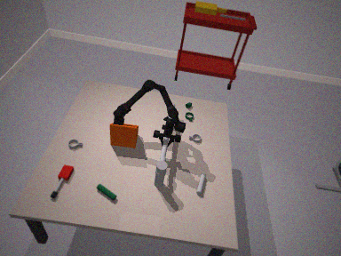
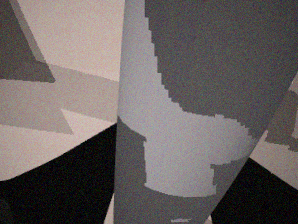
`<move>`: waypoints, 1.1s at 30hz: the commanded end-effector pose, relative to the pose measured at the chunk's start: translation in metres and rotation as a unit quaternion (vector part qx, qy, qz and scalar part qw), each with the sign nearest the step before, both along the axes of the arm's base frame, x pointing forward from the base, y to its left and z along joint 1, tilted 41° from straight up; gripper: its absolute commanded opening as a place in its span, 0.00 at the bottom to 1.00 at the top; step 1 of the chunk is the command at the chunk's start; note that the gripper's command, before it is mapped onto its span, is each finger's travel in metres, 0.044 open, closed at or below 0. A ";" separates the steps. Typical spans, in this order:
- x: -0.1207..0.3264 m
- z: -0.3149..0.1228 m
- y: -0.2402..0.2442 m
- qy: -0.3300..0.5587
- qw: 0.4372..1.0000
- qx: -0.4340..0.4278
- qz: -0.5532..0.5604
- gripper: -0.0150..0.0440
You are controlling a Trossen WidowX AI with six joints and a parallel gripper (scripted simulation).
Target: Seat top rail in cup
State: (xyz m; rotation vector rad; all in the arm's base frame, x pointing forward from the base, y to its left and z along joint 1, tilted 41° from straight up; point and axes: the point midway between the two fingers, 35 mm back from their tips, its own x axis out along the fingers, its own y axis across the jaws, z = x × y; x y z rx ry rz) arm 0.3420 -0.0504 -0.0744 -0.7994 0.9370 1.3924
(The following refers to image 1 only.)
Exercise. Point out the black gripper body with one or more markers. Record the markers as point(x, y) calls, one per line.
point(168, 134)

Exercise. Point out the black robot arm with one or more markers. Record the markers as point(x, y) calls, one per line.
point(148, 86)

